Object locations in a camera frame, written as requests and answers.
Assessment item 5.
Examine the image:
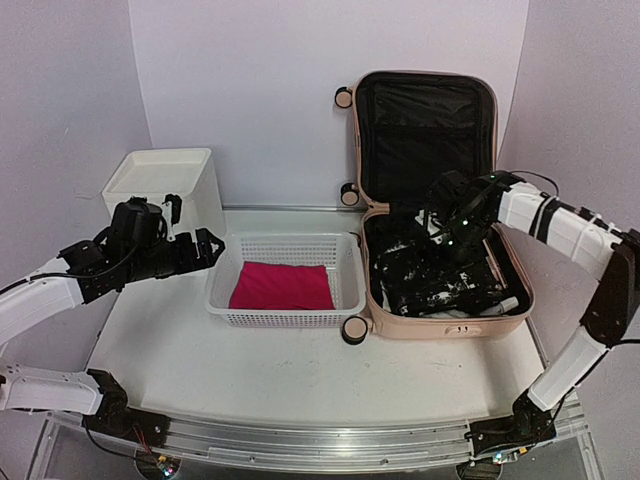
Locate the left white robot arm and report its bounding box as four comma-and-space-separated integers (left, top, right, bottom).
1, 194, 225, 437

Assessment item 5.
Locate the black white patterned garment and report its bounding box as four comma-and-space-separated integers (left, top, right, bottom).
373, 240, 496, 317

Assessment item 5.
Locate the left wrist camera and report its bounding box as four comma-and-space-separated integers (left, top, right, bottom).
161, 193, 182, 241

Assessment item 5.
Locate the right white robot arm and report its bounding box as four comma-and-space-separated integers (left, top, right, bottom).
428, 171, 639, 443

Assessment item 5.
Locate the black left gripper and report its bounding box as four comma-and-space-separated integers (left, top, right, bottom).
123, 228, 224, 284

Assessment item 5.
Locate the white perforated plastic basket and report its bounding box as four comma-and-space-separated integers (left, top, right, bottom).
204, 232, 366, 328

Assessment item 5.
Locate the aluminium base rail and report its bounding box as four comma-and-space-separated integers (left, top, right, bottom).
47, 399, 591, 471

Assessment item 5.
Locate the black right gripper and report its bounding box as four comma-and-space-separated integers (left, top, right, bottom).
414, 211, 492, 289

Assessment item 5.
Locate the white tube bottle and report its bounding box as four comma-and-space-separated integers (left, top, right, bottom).
480, 296, 519, 316

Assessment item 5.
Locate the magenta garment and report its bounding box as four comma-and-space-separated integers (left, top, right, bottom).
229, 262, 335, 311

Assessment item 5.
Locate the white drawer cabinet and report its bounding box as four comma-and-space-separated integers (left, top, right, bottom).
102, 148, 226, 238

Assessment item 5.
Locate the pink hard-shell suitcase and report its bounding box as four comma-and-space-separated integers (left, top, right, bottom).
334, 71, 534, 345

